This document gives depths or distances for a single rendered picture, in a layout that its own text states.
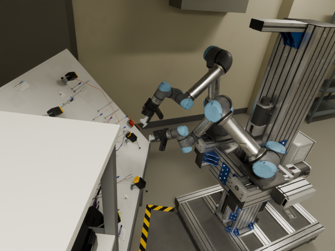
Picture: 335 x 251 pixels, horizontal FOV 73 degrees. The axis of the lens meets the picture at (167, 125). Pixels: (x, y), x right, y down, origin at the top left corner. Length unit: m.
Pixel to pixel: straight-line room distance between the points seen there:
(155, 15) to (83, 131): 2.80
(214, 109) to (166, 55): 2.23
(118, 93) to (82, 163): 2.97
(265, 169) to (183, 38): 2.52
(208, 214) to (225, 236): 0.26
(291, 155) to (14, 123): 1.76
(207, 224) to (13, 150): 2.09
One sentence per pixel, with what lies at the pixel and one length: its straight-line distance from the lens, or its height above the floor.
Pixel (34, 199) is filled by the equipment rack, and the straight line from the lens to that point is 0.42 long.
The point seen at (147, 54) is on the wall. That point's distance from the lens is 3.32.
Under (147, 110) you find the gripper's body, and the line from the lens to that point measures 1.57.
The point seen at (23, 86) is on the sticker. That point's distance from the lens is 1.41.
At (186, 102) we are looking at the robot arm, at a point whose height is 1.52.
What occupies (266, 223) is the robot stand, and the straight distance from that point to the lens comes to 2.67.
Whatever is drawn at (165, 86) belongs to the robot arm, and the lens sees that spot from 1.47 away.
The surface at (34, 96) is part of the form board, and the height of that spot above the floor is 1.56.
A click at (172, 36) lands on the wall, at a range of 3.40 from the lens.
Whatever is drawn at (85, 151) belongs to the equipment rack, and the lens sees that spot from 0.49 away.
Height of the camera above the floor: 2.16
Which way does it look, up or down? 33 degrees down
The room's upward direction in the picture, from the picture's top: 7 degrees clockwise
